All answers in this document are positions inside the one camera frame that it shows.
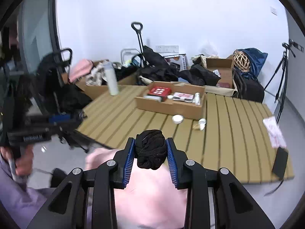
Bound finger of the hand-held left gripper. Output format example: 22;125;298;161
47;109;87;131

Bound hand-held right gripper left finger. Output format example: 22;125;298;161
26;137;136;229

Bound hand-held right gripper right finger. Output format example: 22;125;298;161
166;137;276;229

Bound black sock ball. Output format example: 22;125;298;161
134;129;167;171

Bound clear plastic box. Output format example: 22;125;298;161
173;92;195;103

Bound red printed box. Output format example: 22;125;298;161
143;87;172;103

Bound person's left forearm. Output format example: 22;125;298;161
0;157;56;229

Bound person's left hand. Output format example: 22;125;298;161
0;145;34;180

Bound black folding cart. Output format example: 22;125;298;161
36;48;93;149

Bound pink jacket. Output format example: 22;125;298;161
85;147;189;229

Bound cardboard box with clothes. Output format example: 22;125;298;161
76;60;139;101

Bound pink cloth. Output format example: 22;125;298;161
69;59;95;83

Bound beige cloth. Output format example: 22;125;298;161
85;60;110;87

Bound white thermos bottle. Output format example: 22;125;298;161
104;61;119;96

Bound folding slatted table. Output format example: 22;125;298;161
76;85;295;185

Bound black cloth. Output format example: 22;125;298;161
178;64;221;86

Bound black bag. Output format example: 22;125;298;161
137;45;180;87

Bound printed keyboard box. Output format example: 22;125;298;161
164;53;187;69

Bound large cardboard box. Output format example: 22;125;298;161
201;57;239;97

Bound pink printed paper packets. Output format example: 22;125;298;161
262;116;287;149

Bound black suitcase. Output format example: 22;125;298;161
232;68;265;103

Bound black smartphone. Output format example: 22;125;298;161
271;148;289;180

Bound white plastic bag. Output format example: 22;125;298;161
202;40;219;58

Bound woven rattan ball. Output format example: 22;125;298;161
233;50;251;72

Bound dark blue bag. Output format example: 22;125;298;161
238;48;269;82

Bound white metal frame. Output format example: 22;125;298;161
120;48;141;65

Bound black phone strap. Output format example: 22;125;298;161
263;177;286;196

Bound black trolley handle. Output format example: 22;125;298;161
131;22;147;68

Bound white wall outlet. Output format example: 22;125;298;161
155;44;180;52

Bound black camera tripod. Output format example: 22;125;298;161
263;39;304;125

